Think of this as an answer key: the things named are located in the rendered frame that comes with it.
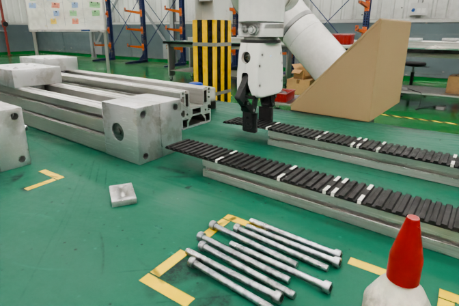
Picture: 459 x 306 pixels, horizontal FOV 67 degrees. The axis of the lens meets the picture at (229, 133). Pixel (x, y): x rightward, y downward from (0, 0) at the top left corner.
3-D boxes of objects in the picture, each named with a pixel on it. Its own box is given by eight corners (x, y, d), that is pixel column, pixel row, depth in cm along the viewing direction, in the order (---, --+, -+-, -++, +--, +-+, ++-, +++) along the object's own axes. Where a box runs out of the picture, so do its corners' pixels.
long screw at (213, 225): (207, 229, 38) (207, 222, 38) (214, 226, 39) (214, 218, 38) (294, 272, 32) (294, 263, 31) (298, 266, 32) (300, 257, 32)
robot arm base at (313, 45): (324, 93, 113) (289, 52, 118) (371, 51, 103) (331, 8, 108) (302, 98, 98) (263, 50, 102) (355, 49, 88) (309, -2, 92)
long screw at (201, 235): (195, 241, 36) (195, 233, 36) (202, 237, 37) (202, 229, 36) (286, 288, 30) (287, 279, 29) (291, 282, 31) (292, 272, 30)
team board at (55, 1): (28, 88, 604) (8, -34, 548) (49, 84, 651) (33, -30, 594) (104, 92, 569) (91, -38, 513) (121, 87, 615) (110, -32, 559)
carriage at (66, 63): (79, 77, 115) (76, 57, 113) (46, 81, 106) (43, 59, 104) (54, 74, 124) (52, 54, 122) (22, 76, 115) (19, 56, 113)
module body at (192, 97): (210, 121, 83) (210, 86, 81) (182, 130, 76) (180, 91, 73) (46, 88, 129) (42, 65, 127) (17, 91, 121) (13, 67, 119)
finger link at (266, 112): (272, 95, 69) (270, 127, 70) (280, 92, 71) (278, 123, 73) (258, 93, 70) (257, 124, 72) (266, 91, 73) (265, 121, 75)
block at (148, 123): (191, 145, 66) (190, 96, 63) (139, 165, 56) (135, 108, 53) (159, 137, 71) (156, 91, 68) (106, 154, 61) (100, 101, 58)
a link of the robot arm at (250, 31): (268, 22, 58) (267, 40, 59) (291, 23, 65) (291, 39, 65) (227, 22, 63) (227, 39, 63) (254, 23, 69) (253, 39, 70)
